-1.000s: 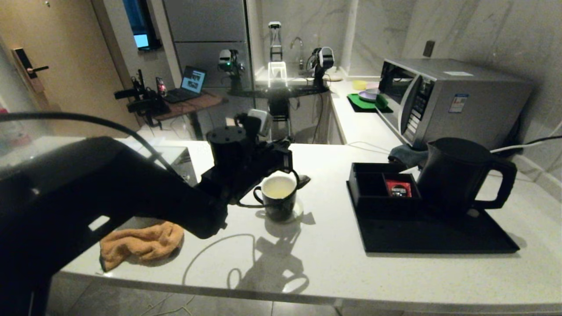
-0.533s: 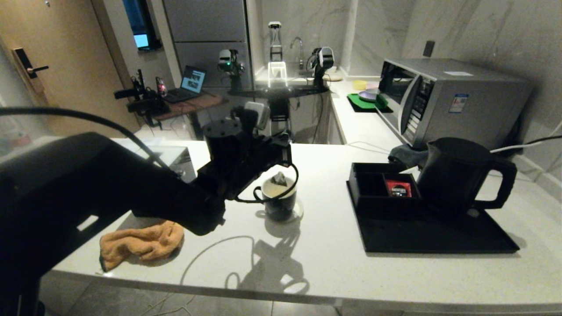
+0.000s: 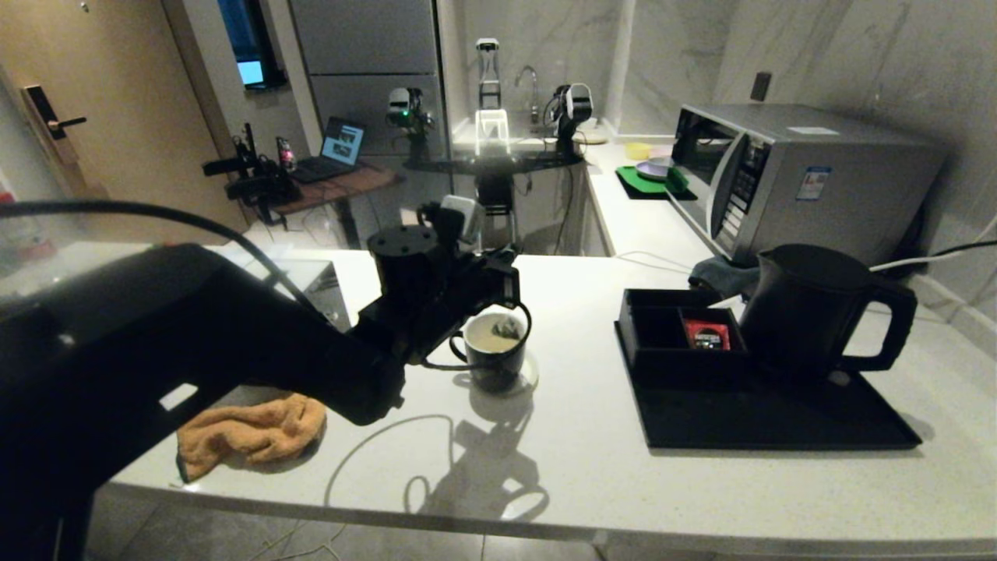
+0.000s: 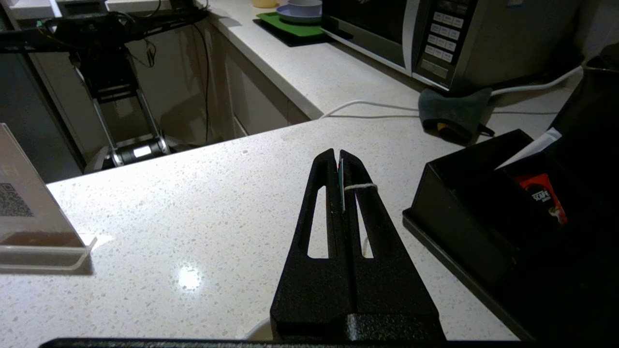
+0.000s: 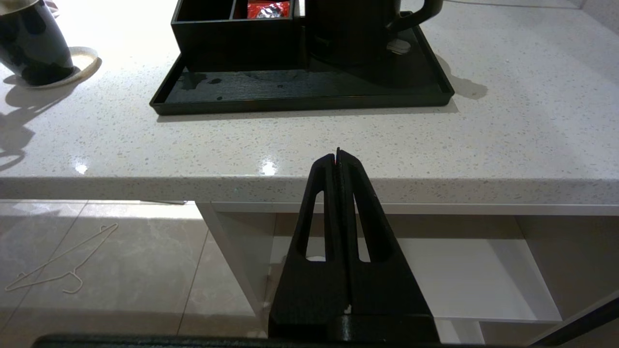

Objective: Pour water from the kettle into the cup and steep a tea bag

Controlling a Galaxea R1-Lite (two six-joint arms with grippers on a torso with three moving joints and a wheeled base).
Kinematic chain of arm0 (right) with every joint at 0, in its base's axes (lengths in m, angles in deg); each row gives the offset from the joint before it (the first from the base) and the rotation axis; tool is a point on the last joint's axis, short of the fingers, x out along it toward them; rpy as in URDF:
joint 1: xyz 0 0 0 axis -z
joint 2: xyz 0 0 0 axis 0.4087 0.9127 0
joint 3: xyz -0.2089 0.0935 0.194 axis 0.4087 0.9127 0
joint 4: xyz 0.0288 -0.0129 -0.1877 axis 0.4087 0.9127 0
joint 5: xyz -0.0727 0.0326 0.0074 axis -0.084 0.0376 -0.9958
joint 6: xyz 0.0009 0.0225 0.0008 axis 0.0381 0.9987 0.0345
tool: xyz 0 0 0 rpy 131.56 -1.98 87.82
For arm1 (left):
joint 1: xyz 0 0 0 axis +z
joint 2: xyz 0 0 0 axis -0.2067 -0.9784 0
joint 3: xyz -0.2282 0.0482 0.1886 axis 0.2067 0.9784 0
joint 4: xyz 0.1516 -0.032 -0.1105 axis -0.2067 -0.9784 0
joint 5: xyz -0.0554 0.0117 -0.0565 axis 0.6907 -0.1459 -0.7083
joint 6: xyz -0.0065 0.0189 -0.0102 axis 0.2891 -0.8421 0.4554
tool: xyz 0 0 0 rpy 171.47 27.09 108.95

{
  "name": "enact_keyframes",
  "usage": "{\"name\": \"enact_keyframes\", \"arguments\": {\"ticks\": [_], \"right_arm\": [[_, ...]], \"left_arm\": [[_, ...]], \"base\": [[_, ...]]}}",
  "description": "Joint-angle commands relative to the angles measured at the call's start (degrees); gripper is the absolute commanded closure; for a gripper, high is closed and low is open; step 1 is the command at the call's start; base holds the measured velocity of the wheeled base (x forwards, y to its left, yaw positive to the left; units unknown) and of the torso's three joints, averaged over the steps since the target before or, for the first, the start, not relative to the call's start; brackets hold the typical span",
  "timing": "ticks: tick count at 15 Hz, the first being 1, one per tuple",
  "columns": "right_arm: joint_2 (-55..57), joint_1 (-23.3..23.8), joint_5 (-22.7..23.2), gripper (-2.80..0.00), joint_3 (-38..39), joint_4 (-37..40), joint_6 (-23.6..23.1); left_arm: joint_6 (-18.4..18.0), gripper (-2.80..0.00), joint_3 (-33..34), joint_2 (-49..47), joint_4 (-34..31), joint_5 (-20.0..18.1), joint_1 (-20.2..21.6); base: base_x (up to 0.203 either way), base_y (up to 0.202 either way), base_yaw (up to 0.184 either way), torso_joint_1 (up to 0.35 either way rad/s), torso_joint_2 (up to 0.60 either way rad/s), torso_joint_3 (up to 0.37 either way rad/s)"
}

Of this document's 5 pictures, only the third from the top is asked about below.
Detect silver microwave oven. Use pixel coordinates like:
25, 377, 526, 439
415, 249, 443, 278
671, 104, 947, 269

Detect dark grey cloth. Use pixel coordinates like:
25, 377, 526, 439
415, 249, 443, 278
689, 257, 760, 302

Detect dark framed blue screen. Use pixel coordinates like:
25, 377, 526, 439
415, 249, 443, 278
217, 0, 285, 89

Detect chrome faucet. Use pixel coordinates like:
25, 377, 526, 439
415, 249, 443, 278
514, 65, 544, 125

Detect black electric kettle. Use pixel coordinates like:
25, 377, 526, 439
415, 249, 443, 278
738, 244, 918, 388

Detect black round pedestal table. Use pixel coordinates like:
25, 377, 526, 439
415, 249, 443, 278
405, 150, 585, 255

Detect black compartment box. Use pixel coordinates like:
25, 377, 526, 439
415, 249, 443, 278
619, 288, 750, 376

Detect thick white cable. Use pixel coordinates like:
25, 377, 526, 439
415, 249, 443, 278
868, 251, 967, 273

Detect red tea packet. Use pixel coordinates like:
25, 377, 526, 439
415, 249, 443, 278
685, 320, 731, 351

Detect black tissue box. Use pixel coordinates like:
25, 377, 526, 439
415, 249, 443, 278
269, 259, 353, 332

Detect black power cable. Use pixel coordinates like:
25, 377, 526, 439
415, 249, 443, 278
927, 240, 997, 259

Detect green mat black edge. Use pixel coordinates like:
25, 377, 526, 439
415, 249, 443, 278
615, 166, 697, 203

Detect orange terry cloth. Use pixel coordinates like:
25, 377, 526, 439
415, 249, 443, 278
178, 393, 329, 482

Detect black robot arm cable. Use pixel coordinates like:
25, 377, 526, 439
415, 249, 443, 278
0, 199, 534, 373

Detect brown wooden side table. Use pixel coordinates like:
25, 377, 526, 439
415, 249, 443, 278
273, 164, 406, 250

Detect grey refrigerator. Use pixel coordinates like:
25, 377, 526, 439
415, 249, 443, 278
269, 0, 459, 252

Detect tan wooden door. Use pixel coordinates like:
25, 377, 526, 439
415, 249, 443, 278
0, 0, 250, 244

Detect black serving tray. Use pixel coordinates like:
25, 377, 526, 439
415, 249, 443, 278
615, 323, 922, 451

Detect black mug white inside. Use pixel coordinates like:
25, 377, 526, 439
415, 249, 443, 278
450, 312, 530, 393

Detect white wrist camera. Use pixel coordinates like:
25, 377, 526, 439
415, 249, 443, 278
438, 195, 481, 244

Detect black door lock handle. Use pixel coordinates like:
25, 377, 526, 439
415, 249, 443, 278
22, 84, 89, 166

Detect grey device green light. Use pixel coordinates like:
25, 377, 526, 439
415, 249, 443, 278
386, 86, 434, 135

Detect black laptop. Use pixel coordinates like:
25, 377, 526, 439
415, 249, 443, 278
290, 115, 366, 184

